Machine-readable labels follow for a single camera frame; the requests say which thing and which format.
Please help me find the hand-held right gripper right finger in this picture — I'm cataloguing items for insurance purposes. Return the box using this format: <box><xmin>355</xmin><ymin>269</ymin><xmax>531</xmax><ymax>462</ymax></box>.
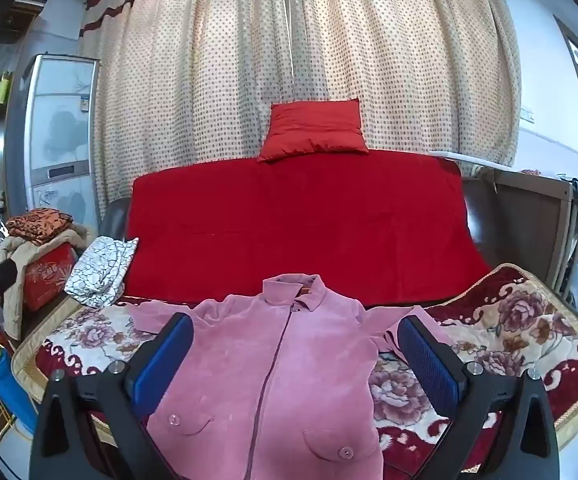
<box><xmin>398</xmin><ymin>314</ymin><xmax>560</xmax><ymax>480</ymax></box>

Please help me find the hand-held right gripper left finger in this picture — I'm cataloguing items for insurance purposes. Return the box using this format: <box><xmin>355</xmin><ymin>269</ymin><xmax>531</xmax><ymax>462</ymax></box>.
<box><xmin>29</xmin><ymin>311</ymin><xmax>195</xmax><ymax>480</ymax></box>

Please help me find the pink jacket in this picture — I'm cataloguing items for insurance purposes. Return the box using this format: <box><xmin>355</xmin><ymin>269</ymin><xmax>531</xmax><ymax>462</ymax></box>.
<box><xmin>126</xmin><ymin>274</ymin><xmax>454</xmax><ymax>480</ymax></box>

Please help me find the beige coat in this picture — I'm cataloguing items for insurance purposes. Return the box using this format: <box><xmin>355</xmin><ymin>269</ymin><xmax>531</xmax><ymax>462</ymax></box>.
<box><xmin>0</xmin><ymin>225</ymin><xmax>97</xmax><ymax>341</ymax></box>

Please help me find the blue bottle with yellow cap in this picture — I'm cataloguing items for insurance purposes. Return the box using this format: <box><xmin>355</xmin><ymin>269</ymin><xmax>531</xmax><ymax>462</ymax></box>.
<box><xmin>0</xmin><ymin>342</ymin><xmax>37</xmax><ymax>433</ymax></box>

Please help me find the red cardboard box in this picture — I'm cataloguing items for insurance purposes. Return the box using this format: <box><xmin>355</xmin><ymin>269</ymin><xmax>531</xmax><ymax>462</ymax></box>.
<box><xmin>22</xmin><ymin>245</ymin><xmax>77</xmax><ymax>311</ymax></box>

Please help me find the floral blanket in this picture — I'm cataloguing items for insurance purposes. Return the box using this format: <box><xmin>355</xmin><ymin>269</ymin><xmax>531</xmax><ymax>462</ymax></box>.
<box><xmin>12</xmin><ymin>262</ymin><xmax>578</xmax><ymax>480</ymax></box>

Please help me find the black and white patterned cloth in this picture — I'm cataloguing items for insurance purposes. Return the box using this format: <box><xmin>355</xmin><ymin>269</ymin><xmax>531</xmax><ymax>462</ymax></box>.
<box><xmin>64</xmin><ymin>236</ymin><xmax>140</xmax><ymax>308</ymax></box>

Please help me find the orange patterned cloth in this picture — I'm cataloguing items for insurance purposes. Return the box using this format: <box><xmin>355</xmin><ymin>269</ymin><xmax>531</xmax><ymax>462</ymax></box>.
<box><xmin>5</xmin><ymin>208</ymin><xmax>74</xmax><ymax>246</ymax></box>

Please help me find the wooden crib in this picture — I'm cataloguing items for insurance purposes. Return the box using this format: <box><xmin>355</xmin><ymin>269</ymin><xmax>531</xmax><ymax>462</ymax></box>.
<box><xmin>479</xmin><ymin>165</ymin><xmax>578</xmax><ymax>316</ymax></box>

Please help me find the red sofa cover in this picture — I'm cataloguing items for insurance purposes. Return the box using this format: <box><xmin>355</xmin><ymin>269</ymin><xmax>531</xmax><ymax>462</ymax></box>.
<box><xmin>122</xmin><ymin>152</ymin><xmax>494</xmax><ymax>308</ymax></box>

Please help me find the white board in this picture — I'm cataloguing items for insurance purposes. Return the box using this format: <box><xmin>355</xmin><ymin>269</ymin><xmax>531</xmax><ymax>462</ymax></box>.
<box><xmin>429</xmin><ymin>149</ymin><xmax>514</xmax><ymax>171</ymax></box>

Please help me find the red pillow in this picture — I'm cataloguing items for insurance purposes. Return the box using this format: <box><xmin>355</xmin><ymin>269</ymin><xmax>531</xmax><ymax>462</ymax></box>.
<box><xmin>256</xmin><ymin>100</ymin><xmax>370</xmax><ymax>163</ymax></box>

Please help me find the wooden shelf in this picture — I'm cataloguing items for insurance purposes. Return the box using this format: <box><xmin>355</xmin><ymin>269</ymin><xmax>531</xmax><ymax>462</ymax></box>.
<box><xmin>0</xmin><ymin>0</ymin><xmax>51</xmax><ymax>121</ymax></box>

